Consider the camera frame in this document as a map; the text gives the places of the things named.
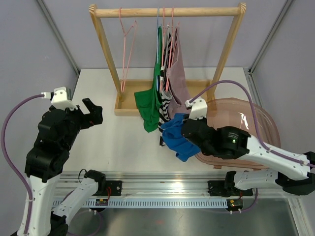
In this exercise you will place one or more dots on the pink wire hanger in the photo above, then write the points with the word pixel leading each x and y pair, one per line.
pixel 126 61

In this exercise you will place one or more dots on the black white striped tank top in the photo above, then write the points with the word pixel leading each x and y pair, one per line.
pixel 165 98

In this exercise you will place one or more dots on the green tank top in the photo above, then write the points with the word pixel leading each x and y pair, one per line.
pixel 148 101

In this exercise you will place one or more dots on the pink tank top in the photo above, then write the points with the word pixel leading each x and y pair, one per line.
pixel 177 80

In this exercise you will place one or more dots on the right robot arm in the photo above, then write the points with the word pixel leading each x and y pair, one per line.
pixel 284 169

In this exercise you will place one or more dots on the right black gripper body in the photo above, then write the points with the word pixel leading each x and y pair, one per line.
pixel 204 150

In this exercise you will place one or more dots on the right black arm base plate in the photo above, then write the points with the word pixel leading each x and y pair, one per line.
pixel 219 188

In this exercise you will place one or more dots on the blue wire hanger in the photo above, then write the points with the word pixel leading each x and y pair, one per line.
pixel 157 22

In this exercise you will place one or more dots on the translucent pink plastic basket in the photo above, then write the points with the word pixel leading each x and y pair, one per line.
pixel 237 113

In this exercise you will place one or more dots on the blue tank top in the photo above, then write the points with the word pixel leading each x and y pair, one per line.
pixel 174 139

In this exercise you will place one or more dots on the wooden clothes rack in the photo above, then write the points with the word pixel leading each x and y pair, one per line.
pixel 125 103

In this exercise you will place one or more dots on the aluminium rail base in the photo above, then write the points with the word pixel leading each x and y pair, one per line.
pixel 165 185

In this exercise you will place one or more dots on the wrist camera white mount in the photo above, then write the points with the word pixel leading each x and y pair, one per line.
pixel 198 108
pixel 60 99

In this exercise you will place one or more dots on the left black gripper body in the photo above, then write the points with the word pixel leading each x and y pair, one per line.
pixel 78 119

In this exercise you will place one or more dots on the white slotted cable duct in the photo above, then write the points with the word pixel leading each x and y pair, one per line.
pixel 156 203

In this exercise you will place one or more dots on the pink hanger of striped top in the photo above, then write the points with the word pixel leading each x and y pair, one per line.
pixel 165 33

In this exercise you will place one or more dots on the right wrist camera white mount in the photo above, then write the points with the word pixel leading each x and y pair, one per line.
pixel 198 108

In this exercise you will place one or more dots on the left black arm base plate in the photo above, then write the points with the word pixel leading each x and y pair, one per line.
pixel 112 187

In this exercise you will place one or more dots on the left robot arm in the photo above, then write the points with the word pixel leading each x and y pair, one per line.
pixel 57 132

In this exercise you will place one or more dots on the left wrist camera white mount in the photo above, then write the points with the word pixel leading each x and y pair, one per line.
pixel 60 99

